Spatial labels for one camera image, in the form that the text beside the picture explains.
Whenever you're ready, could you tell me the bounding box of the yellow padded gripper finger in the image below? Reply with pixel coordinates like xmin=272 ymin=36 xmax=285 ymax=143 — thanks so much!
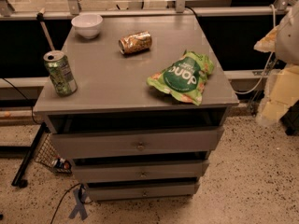
xmin=256 ymin=64 xmax=299 ymax=126
xmin=253 ymin=26 xmax=278 ymax=52

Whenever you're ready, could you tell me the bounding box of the grey top drawer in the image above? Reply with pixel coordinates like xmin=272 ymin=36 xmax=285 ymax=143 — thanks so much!
xmin=50 ymin=127 xmax=224 ymax=160

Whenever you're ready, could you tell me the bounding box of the grey drawer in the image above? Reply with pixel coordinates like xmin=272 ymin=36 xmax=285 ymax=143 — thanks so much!
xmin=72 ymin=160 xmax=209 ymax=183
xmin=87 ymin=181 xmax=199 ymax=201
xmin=50 ymin=127 xmax=224 ymax=160

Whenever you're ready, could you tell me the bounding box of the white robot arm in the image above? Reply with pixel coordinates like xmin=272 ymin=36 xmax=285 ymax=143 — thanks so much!
xmin=254 ymin=1 xmax=299 ymax=126

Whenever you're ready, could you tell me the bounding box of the grey middle drawer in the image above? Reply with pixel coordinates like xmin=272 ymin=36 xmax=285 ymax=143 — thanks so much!
xmin=72 ymin=160 xmax=209 ymax=183

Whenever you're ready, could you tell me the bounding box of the grey drawer cabinet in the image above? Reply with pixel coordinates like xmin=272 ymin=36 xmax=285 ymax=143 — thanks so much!
xmin=34 ymin=15 xmax=238 ymax=190

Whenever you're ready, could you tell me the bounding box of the grey bottom drawer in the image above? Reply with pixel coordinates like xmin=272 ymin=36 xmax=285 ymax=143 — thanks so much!
xmin=87 ymin=181 xmax=199 ymax=201

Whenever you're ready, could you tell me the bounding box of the green chip bag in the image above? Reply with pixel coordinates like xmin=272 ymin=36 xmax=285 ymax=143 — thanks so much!
xmin=147 ymin=51 xmax=214 ymax=105

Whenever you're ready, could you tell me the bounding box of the orange soda can lying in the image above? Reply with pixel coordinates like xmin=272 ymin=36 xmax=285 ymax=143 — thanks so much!
xmin=119 ymin=31 xmax=152 ymax=55

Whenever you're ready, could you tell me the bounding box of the white ceramic bowl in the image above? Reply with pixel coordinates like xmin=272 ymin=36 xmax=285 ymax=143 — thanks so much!
xmin=71 ymin=14 xmax=103 ymax=39

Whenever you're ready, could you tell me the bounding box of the green soda can upright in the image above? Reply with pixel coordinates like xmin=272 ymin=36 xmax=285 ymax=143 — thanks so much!
xmin=43 ymin=50 xmax=78 ymax=96

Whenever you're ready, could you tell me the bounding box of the grey tape cross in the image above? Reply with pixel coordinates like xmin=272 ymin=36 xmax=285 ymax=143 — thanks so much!
xmin=69 ymin=189 xmax=88 ymax=220

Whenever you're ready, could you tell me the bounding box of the wooden stick with black clamp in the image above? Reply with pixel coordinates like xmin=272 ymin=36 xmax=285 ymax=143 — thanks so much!
xmin=36 ymin=7 xmax=55 ymax=50

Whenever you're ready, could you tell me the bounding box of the black floor stand bar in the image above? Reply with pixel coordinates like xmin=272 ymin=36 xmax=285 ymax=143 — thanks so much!
xmin=11 ymin=123 xmax=46 ymax=189

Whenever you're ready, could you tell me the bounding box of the white hanging cable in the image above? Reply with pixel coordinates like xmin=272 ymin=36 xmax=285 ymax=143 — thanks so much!
xmin=234 ymin=4 xmax=278 ymax=95

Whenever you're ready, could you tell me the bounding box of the metal railing frame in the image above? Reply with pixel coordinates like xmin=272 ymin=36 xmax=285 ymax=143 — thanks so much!
xmin=0 ymin=0 xmax=298 ymax=20

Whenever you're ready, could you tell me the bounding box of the wire mesh basket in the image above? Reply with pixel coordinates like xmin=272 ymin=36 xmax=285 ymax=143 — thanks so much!
xmin=35 ymin=133 xmax=72 ymax=175

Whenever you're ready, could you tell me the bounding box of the black floor cable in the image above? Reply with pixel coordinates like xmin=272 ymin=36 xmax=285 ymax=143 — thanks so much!
xmin=50 ymin=182 xmax=86 ymax=224

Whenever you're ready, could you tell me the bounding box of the black cable left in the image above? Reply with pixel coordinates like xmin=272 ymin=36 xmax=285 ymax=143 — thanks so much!
xmin=0 ymin=77 xmax=43 ymax=126

